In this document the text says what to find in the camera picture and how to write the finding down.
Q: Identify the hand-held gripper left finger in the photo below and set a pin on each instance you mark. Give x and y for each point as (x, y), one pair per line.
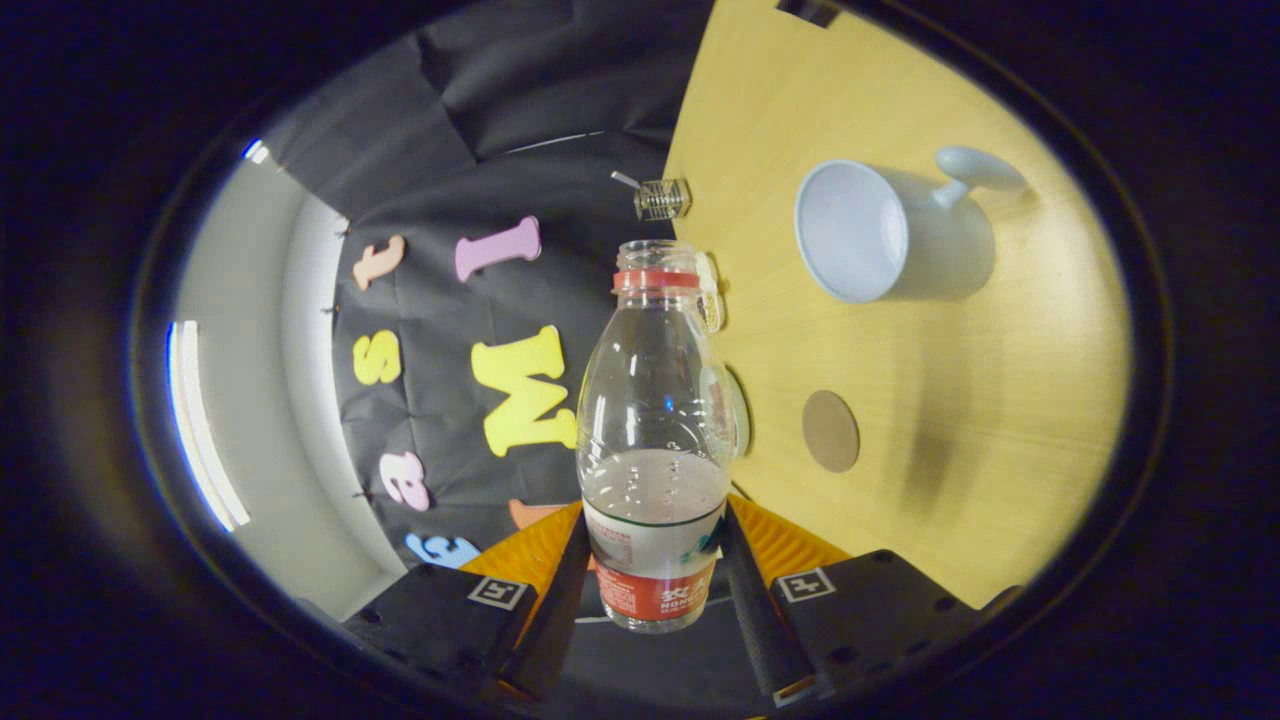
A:
(560, 620)

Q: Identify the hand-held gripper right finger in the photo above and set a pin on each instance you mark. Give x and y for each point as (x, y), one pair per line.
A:
(760, 630)

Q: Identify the clear plastic juice bottle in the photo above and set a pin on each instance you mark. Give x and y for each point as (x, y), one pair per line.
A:
(655, 500)

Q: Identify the round brown coaster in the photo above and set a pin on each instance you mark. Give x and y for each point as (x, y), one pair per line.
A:
(830, 431)

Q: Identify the pale grey cup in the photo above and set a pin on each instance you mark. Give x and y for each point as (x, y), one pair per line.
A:
(950, 255)

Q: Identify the pale green plate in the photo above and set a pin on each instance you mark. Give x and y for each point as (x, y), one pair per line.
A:
(743, 415)

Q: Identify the wooden table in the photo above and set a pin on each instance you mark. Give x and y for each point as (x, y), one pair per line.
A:
(950, 440)

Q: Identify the metal spoon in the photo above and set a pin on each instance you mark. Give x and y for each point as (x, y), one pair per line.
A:
(626, 179)

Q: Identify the black backdrop cloth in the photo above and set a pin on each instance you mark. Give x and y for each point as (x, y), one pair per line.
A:
(540, 90)

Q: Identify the ceiling light panel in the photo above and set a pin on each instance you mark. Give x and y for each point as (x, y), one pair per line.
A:
(257, 151)

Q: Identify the small black block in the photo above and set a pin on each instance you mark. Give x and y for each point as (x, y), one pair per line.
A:
(808, 11)

